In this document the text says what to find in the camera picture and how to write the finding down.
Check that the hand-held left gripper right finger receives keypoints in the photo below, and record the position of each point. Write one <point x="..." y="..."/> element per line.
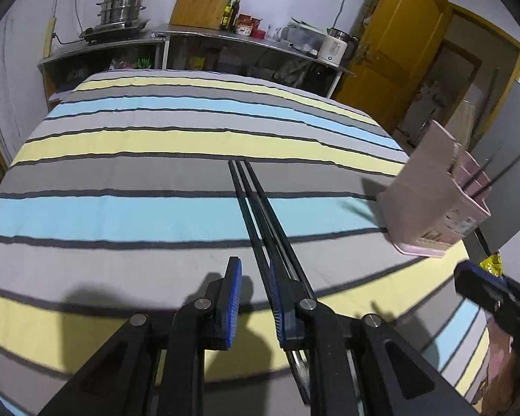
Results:
<point x="276" y="307"/>

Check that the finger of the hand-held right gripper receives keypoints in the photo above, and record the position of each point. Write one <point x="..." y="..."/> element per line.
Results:
<point x="481" y="284"/>

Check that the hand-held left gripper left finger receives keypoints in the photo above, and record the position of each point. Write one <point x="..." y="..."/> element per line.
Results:
<point x="234" y="301"/>

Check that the slim black chopstick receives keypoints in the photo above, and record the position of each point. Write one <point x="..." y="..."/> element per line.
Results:
<point x="260" y="221"/>
<point x="273" y="216"/>
<point x="509" y="167"/>
<point x="249" y="216"/>

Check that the pink plastic utensil basket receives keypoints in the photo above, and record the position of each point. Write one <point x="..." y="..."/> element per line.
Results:
<point x="420" y="199"/>

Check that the person's right hand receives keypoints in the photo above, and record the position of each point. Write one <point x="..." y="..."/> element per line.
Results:
<point x="518" y="377"/>

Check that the yellow snack packet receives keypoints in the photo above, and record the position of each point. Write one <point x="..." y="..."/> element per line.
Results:
<point x="492" y="265"/>

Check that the grey appliance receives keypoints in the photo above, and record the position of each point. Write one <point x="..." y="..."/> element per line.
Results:
<point x="515" y="110"/>

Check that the striped tablecloth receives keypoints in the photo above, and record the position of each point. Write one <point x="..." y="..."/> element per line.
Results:
<point x="156" y="138"/>

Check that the yellow wooden door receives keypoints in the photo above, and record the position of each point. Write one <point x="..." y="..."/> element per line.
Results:
<point x="398" y="43"/>

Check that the white rice cooker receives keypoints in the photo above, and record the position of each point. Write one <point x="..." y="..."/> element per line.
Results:
<point x="333" y="47"/>

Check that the metal kitchen counter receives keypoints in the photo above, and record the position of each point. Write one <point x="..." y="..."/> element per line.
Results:
<point x="190" y="37"/>

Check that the small red cup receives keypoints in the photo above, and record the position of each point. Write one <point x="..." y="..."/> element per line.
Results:
<point x="258" y="32"/>

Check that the clear drinking glass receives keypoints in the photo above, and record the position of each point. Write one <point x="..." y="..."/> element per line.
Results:
<point x="274" y="33"/>

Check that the clear plastic container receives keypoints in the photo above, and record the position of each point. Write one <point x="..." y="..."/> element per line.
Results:
<point x="303" y="37"/>

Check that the red lidded jar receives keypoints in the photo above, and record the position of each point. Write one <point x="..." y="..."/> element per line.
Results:
<point x="247" y="24"/>

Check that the olive oil bottle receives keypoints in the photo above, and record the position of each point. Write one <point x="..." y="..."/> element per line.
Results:
<point x="226" y="15"/>

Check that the dark sauce bottle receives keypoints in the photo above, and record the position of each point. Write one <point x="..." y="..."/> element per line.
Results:
<point x="236" y="13"/>

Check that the black induction cooker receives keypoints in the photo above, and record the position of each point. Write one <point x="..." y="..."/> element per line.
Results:
<point x="112" y="30"/>

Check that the stainless steel steamer pot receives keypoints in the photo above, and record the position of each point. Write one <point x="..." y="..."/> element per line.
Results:
<point x="121" y="8"/>

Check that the yellow power strip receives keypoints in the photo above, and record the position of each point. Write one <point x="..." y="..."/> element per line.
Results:
<point x="49" y="37"/>

